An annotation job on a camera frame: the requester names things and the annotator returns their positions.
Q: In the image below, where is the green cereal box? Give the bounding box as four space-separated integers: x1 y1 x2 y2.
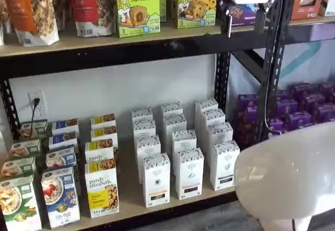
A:
20 119 49 141
9 138 42 161
0 174 43 231
0 157 37 182

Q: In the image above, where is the yellow Bobo's peanut butter box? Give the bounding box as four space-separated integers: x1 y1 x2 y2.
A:
167 0 220 29

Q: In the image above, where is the white wall outlet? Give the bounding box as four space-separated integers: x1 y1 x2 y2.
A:
28 91 46 118

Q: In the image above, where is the orange snack box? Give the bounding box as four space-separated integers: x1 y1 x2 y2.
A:
291 0 328 21

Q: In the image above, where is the black plug with cord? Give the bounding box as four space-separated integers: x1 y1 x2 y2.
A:
30 97 40 140

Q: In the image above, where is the white box pink strip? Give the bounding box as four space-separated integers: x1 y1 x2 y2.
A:
175 147 205 201
160 101 183 118
163 113 187 151
171 129 198 159

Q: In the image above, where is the yellow Purely Elizabeth box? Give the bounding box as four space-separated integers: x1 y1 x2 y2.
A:
90 126 119 148
90 113 117 131
84 141 116 164
84 159 120 219

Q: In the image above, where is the white box yellow strip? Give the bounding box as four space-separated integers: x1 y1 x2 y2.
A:
132 119 157 140
131 106 154 123
142 152 171 208
135 134 162 185

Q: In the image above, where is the red label granola pouch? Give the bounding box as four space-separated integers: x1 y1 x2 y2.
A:
68 0 116 38

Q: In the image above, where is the purple Annie's snack box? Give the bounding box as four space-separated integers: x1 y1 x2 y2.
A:
286 111 312 131
275 98 299 119
320 82 335 96
312 102 335 123
275 89 292 101
299 93 327 113
291 83 319 101
234 110 263 148
237 93 260 122
269 118 285 134

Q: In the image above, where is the purple Z Bar box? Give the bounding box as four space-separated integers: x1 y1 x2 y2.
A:
230 2 259 28

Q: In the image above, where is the blue cereal box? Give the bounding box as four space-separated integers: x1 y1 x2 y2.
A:
48 131 79 151
41 166 81 229
51 118 80 136
45 145 77 170

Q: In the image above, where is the white box green strip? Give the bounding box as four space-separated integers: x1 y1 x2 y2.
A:
206 122 234 159
201 108 227 138
195 97 219 127
209 139 241 191

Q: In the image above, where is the orange label granola pouch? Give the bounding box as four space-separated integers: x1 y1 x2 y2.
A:
4 0 60 46

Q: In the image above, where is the black metal shelf rack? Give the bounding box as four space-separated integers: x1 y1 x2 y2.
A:
0 0 299 231
263 0 335 142

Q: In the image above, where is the green Bobo's apple pie box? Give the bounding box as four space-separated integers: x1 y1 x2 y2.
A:
114 0 161 39
158 0 168 24

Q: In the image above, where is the thin gripper cable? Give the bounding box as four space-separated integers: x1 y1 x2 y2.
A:
263 0 284 134

